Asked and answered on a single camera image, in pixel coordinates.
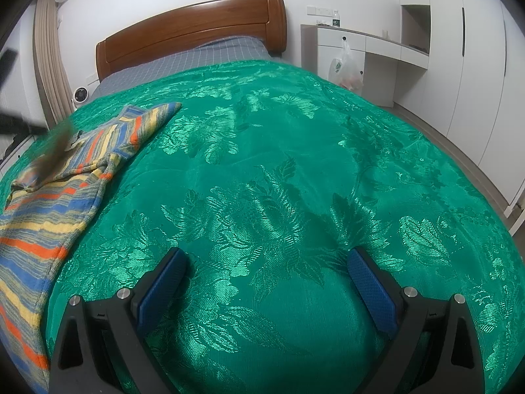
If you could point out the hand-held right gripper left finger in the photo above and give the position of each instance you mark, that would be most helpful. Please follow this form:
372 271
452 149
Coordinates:
162 291

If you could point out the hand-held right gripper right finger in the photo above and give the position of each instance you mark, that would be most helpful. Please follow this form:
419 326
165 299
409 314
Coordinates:
371 291

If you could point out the wooden bed headboard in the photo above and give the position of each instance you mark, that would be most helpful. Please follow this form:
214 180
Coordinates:
188 28

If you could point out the green floral blanket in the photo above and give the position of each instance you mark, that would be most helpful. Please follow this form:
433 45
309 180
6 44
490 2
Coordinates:
295 172

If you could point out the small white fan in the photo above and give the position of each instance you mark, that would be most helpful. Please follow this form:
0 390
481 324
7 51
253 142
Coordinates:
80 94

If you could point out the grey checked bed sheet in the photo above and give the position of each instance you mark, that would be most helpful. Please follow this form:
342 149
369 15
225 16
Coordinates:
184 67

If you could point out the white wardrobe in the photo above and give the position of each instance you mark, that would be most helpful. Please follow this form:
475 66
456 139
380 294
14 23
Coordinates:
471 69

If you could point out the clear water bottle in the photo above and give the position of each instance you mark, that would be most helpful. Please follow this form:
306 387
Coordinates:
336 19

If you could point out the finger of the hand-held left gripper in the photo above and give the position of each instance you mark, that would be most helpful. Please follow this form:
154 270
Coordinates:
7 65
20 125

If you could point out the white plastic bag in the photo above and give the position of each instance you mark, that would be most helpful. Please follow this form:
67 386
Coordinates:
346 69

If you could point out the white desk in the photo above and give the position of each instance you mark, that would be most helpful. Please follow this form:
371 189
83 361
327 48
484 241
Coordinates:
381 55

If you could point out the beige curtain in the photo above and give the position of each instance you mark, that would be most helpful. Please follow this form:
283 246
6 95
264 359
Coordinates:
51 61

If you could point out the white wall socket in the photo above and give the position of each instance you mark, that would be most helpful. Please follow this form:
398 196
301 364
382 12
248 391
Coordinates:
319 10

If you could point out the striped knit sweater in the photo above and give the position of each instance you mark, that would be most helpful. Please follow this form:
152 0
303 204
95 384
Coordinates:
41 221

